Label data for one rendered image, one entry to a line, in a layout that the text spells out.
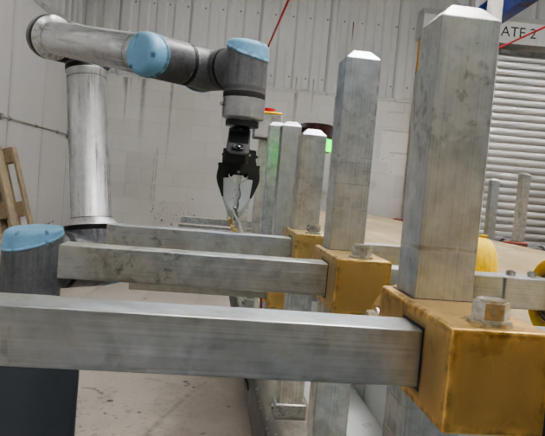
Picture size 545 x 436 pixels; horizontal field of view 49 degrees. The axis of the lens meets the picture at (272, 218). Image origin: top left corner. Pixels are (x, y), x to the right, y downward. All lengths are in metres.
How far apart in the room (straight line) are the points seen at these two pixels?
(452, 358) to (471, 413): 0.03
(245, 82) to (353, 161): 0.70
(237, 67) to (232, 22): 7.82
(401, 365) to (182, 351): 0.11
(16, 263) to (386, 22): 8.13
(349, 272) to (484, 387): 0.25
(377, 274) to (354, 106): 0.17
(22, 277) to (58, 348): 1.31
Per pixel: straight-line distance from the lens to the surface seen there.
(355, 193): 0.60
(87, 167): 1.74
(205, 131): 8.86
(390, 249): 0.84
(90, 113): 1.77
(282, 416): 0.90
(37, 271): 1.62
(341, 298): 0.53
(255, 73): 1.28
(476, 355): 0.30
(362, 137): 0.60
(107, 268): 0.56
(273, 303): 1.04
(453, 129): 0.36
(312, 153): 0.85
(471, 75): 0.37
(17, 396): 1.65
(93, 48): 1.48
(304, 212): 0.85
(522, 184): 2.56
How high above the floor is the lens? 1.03
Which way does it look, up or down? 3 degrees down
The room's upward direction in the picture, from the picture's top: 5 degrees clockwise
